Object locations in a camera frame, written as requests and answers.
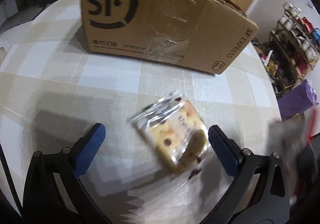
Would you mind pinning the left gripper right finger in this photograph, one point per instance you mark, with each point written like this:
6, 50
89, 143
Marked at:
258, 193

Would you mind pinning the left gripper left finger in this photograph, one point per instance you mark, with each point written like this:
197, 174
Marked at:
53, 191

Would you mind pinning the clear bread package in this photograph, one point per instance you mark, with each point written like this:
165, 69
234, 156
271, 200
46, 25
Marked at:
177, 133

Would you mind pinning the white red noodle snack bag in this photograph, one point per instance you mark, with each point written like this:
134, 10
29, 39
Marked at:
295, 142

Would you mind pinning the purple bag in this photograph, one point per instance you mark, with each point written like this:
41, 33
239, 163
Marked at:
298, 100

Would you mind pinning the shoe rack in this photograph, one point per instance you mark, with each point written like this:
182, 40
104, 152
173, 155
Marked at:
291, 51

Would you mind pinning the SF cardboard box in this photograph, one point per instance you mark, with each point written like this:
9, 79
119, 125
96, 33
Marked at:
205, 35

